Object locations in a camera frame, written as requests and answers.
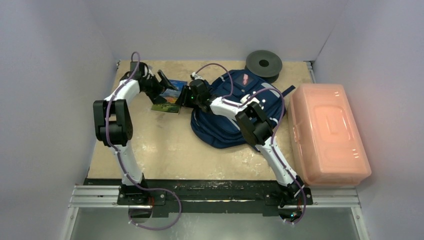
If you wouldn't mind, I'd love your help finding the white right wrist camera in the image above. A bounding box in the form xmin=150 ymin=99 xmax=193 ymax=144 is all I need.
xmin=190 ymin=71 xmax=204 ymax=81

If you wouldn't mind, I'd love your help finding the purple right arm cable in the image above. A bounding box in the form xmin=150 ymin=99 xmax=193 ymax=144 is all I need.
xmin=193 ymin=62 xmax=307 ymax=225

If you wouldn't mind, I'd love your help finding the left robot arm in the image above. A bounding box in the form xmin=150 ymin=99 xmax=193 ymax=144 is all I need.
xmin=93 ymin=61 xmax=176 ymax=205

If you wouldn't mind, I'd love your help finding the dark grey filament spool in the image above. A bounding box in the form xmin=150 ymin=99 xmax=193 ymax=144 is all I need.
xmin=245 ymin=50 xmax=283 ymax=84

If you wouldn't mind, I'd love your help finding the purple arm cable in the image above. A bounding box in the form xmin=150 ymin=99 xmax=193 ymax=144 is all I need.
xmin=104 ymin=51 xmax=182 ymax=232
xmin=193 ymin=62 xmax=307 ymax=225

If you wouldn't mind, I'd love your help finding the animal farm book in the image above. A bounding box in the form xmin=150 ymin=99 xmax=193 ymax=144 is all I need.
xmin=151 ymin=79 xmax=188 ymax=114

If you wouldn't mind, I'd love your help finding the navy blue student backpack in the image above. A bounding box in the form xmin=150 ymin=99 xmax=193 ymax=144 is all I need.
xmin=190 ymin=69 xmax=287 ymax=149

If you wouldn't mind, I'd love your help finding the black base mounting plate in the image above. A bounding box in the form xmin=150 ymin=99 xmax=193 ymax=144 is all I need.
xmin=83 ymin=178 xmax=314 ymax=221

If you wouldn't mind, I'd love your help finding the translucent orange plastic box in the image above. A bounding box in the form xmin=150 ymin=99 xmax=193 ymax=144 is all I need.
xmin=287 ymin=83 xmax=372 ymax=186

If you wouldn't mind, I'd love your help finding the aluminium frame rail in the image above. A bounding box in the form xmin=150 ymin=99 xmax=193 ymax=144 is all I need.
xmin=60 ymin=185 xmax=370 ymax=240

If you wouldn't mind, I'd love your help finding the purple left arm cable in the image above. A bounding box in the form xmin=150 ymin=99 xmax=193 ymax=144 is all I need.
xmin=104 ymin=51 xmax=182 ymax=232

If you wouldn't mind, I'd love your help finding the pink eraser stick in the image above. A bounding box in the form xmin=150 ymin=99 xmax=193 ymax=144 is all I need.
xmin=241 ymin=74 xmax=249 ymax=86

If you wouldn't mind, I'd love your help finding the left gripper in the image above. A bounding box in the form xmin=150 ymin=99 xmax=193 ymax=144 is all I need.
xmin=141 ymin=70 xmax=176 ymax=104

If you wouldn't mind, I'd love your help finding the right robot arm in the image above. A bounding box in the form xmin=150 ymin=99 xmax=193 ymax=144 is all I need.
xmin=177 ymin=79 xmax=305 ymax=204

